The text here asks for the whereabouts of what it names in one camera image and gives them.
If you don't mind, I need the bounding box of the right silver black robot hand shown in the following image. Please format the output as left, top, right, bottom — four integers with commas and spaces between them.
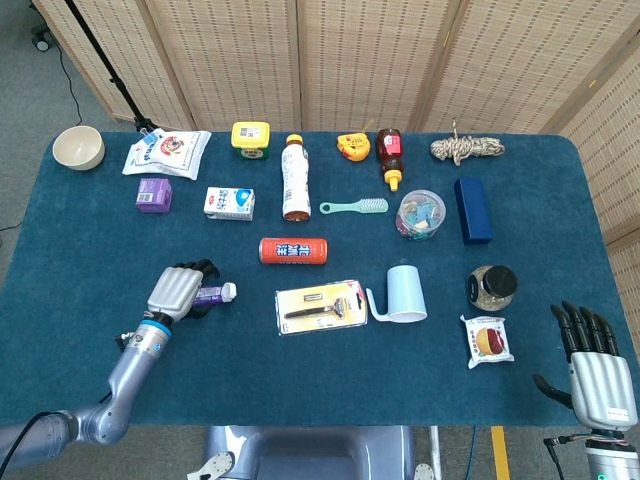
532, 300, 639, 432

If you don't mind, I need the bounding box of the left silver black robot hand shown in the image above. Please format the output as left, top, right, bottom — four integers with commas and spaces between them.
146, 258, 221, 323

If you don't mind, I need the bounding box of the purple toothpaste tube white cap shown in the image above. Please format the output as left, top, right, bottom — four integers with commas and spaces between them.
192, 282, 238, 307

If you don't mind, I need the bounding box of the razor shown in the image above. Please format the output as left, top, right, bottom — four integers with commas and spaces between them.
274, 279, 369, 337

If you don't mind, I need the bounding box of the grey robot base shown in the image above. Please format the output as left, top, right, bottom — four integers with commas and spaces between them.
188, 424, 441, 480

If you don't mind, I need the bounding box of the blue tablecloth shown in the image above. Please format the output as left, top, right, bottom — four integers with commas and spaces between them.
0, 130, 640, 427

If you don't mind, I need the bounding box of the small purple carton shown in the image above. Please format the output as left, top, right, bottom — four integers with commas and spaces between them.
135, 177, 174, 215

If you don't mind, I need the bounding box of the white blue milk carton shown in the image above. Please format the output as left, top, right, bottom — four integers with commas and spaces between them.
203, 186, 256, 223

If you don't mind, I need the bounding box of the white snack packet fruit picture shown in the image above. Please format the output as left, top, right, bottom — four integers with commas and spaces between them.
459, 314, 516, 371

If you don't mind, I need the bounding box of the orange soda can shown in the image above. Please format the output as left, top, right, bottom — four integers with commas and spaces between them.
258, 237, 330, 266

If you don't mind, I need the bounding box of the white snack bag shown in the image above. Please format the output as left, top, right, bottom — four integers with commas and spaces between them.
121, 127, 213, 181

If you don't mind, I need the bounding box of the glass jar black lid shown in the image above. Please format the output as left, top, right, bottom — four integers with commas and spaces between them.
466, 264, 519, 312

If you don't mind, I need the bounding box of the tea bottle yellow cap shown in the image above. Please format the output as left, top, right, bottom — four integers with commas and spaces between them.
281, 133, 312, 223

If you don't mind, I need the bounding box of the beige bowl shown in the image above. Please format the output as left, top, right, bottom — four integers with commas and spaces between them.
52, 125, 107, 172

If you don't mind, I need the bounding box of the green jar yellow lid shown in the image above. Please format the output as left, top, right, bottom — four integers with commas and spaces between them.
230, 120, 272, 161

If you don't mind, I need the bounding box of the white pole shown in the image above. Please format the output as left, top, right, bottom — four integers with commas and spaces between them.
428, 425, 444, 480

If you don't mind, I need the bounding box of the mint green brush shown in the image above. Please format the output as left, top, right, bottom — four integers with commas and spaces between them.
319, 197, 389, 217

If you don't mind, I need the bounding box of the light blue plastic mug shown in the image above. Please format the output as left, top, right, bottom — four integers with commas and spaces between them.
365, 264, 429, 324

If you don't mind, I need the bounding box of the dark blue rectangular box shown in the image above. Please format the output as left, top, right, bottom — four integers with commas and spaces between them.
453, 176, 495, 246

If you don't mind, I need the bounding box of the black tripod stand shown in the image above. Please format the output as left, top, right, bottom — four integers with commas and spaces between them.
63, 0, 160, 134

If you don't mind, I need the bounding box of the yellow tape measure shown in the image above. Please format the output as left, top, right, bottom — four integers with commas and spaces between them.
336, 130, 372, 163

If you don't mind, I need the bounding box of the clear jar of binder clips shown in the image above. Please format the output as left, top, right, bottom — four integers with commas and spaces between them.
395, 188, 447, 242

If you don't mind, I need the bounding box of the honey bottle yellow nozzle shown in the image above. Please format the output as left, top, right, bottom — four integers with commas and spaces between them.
375, 127, 404, 193

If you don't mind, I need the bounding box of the black caster wheel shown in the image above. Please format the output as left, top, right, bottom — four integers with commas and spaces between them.
29, 24, 54, 52

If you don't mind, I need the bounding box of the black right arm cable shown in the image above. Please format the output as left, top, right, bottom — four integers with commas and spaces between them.
543, 435, 591, 480

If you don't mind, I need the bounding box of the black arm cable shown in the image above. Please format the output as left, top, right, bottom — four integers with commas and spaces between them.
0, 332, 131, 464
543, 435, 591, 480

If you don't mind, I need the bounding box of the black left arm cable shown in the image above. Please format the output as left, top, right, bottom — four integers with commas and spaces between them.
0, 332, 131, 464

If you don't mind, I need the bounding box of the black floor cable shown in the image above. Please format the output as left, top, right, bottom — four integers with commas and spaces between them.
58, 47, 84, 126

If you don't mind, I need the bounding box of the beige rope bundle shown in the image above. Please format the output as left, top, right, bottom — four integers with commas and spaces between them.
430, 117, 506, 167

